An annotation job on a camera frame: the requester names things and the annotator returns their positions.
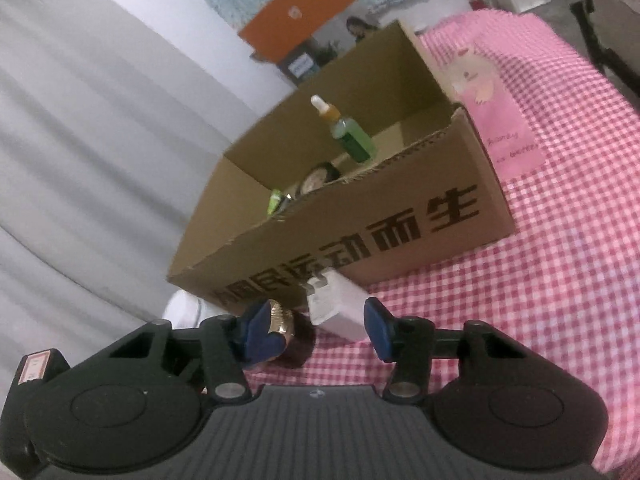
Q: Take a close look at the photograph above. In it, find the black metal stand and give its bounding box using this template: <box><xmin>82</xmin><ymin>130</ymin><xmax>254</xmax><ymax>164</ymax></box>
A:
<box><xmin>570</xmin><ymin>0</ymin><xmax>639</xmax><ymax>96</ymax></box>

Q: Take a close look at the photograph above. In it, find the black cylindrical tube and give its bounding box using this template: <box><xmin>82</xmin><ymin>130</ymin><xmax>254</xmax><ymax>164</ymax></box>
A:
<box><xmin>277</xmin><ymin>194</ymin><xmax>293</xmax><ymax>211</ymax></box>

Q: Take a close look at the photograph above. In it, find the red thermos bottle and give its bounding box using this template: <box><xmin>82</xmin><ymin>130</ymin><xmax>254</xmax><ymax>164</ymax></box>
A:
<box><xmin>468</xmin><ymin>0</ymin><xmax>486</xmax><ymax>11</ymax></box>

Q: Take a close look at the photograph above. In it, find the white power adapter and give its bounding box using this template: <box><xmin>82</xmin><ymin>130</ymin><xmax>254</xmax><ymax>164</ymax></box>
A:
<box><xmin>305</xmin><ymin>268</ymin><xmax>369</xmax><ymax>342</ymax></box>

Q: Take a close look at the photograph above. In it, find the brown cardboard box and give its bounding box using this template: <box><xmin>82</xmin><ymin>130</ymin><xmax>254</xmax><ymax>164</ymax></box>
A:
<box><xmin>167</xmin><ymin>23</ymin><xmax>515</xmax><ymax>313</ymax></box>

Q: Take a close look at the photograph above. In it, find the black tape roll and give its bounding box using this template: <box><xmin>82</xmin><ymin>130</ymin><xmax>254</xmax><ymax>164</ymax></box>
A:
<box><xmin>295</xmin><ymin>162</ymin><xmax>342</xmax><ymax>197</ymax></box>

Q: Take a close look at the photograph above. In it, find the green dropper bottle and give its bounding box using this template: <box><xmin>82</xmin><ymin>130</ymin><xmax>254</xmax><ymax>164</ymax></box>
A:
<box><xmin>310</xmin><ymin>96</ymin><xmax>376</xmax><ymax>164</ymax></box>

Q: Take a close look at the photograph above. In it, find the green lip balm tube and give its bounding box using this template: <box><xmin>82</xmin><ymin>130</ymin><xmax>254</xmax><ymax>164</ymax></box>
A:
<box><xmin>267</xmin><ymin>188</ymin><xmax>283</xmax><ymax>216</ymax></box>

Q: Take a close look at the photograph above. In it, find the orange and dark product box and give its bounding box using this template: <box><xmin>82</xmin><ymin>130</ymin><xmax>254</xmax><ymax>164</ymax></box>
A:
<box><xmin>240</xmin><ymin>0</ymin><xmax>380</xmax><ymax>86</ymax></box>

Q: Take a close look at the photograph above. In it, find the white round jar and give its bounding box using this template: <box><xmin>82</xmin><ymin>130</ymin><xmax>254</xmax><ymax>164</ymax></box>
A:
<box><xmin>162</xmin><ymin>289</ymin><xmax>227</xmax><ymax>330</ymax></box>

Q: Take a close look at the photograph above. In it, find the pink checkered tablecloth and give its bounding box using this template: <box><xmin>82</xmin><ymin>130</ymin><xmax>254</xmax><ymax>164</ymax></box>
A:
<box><xmin>241</xmin><ymin>8</ymin><xmax>640</xmax><ymax>476</ymax></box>

